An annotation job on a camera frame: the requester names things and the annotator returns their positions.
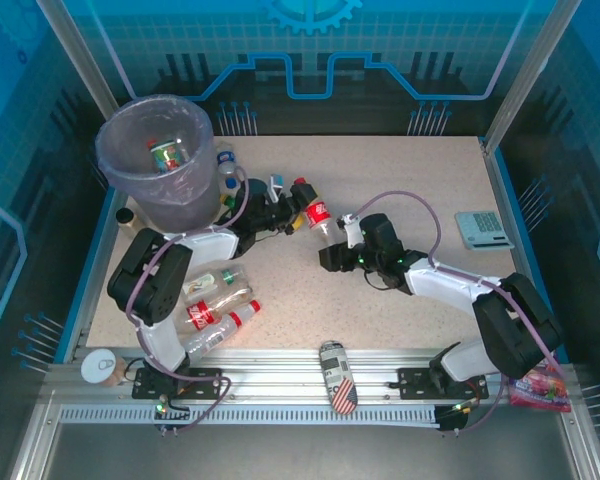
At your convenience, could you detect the cola bottle brown residue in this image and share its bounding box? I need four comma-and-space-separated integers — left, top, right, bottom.
182, 283, 255, 334

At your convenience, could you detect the clear bottle green cap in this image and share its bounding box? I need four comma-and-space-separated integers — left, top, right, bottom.
182, 266, 246, 301

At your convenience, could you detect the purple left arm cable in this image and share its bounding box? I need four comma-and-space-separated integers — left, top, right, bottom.
127, 164, 251, 434

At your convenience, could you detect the slotted white cable duct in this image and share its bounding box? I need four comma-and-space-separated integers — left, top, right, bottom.
58, 404, 441, 427

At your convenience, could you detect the grey calculator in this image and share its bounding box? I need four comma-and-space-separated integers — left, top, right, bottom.
453, 209, 514, 251

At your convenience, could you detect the aluminium rail frame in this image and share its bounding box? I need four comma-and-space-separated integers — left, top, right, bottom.
44, 347, 580, 407

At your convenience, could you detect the brown jar black lid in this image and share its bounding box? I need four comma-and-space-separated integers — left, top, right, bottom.
115, 207, 146, 239

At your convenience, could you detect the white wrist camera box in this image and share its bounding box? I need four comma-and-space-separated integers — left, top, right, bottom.
267, 172, 287, 202
336, 213, 364, 249

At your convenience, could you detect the newspaper print flag pouch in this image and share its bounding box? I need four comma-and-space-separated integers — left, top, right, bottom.
318, 340, 360, 416

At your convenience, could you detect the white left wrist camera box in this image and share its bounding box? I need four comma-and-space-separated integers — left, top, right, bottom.
267, 172, 287, 202

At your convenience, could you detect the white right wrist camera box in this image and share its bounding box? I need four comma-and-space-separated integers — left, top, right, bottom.
336, 213, 364, 249

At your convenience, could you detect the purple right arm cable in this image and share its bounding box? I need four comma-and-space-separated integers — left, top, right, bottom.
349, 189, 569, 434

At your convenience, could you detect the aluminium frame post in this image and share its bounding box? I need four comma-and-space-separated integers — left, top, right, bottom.
482, 0, 584, 156
33, 0, 137, 109

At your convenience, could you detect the white label bottle red cap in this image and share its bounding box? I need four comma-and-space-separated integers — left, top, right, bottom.
179, 298, 262, 357

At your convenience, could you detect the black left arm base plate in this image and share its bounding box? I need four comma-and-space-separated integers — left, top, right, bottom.
132, 367, 222, 401

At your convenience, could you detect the pink candy bag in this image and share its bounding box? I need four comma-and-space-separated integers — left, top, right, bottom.
508, 362, 573, 414

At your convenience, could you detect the cola bottle red cap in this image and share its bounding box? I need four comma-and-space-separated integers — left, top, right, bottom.
292, 176, 342, 249

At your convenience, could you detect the bin with plastic liner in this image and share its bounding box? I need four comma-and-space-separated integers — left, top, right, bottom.
95, 93, 221, 234

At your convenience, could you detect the clear bottle blue cap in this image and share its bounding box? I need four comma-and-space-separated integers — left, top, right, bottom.
215, 143, 240, 192

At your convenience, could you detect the tin can white lid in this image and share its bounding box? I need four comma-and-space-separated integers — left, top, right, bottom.
80, 348, 126, 389

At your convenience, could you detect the black controller board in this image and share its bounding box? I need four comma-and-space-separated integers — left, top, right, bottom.
153, 398, 191, 432
435, 402, 470, 435

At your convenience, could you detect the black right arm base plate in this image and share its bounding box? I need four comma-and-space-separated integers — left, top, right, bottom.
397, 367, 490, 400

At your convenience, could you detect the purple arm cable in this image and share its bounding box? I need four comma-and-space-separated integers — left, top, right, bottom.
349, 189, 569, 434
127, 164, 251, 434

